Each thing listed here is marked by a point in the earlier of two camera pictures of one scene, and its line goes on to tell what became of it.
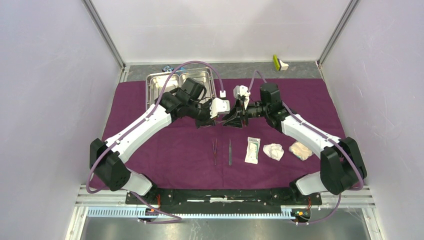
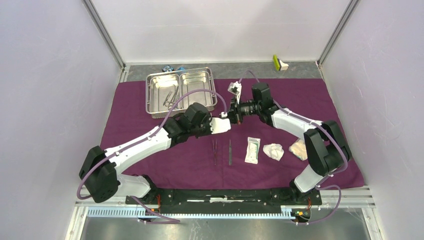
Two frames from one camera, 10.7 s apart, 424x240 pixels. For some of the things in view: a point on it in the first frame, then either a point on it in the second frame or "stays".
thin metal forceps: [214, 150] stays
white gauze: [274, 150] stays
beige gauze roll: [301, 151] stays
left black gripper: [207, 121] → [208, 131]
